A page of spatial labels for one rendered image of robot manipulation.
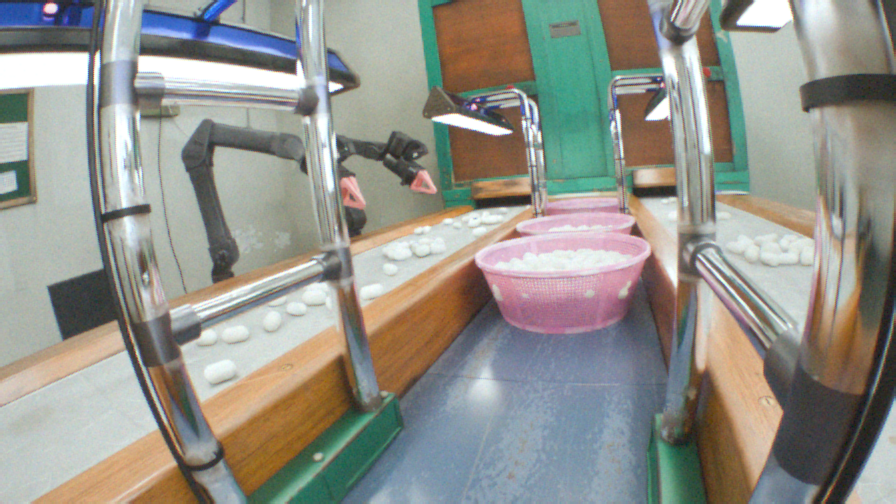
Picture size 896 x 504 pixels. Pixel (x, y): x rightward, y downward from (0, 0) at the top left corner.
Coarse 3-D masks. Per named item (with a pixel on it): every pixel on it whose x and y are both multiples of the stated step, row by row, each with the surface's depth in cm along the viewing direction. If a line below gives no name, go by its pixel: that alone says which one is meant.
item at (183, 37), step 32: (0, 0) 9; (32, 0) 11; (0, 32) 9; (32, 32) 11; (64, 32) 14; (160, 32) 23; (192, 32) 26; (224, 32) 30; (256, 32) 35; (224, 64) 30; (256, 64) 33; (288, 64) 37
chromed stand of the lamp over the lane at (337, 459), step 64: (64, 0) 14; (128, 0) 10; (320, 0) 23; (128, 64) 11; (320, 64) 24; (128, 128) 12; (320, 128) 25; (128, 192) 12; (320, 192) 25; (128, 256) 12; (320, 256) 25; (128, 320) 13; (192, 320) 15; (192, 384) 15; (192, 448) 14; (320, 448) 24; (384, 448) 29
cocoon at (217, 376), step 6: (228, 360) 31; (210, 366) 29; (216, 366) 29; (222, 366) 30; (228, 366) 30; (234, 366) 31; (204, 372) 29; (210, 372) 29; (216, 372) 29; (222, 372) 29; (228, 372) 30; (234, 372) 30; (210, 378) 29; (216, 378) 29; (222, 378) 29; (228, 378) 30
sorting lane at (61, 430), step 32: (480, 224) 116; (384, 256) 83; (416, 256) 78; (384, 288) 57; (256, 320) 47; (288, 320) 46; (320, 320) 45; (192, 352) 37; (224, 352) 37; (256, 352) 36; (64, 384) 27; (96, 384) 28; (128, 384) 28; (224, 384) 29; (0, 416) 17; (32, 416) 19; (64, 416) 21; (96, 416) 22; (128, 416) 23; (0, 448) 13; (32, 448) 15; (64, 448) 16; (96, 448) 18; (0, 480) 10; (32, 480) 12; (64, 480) 13
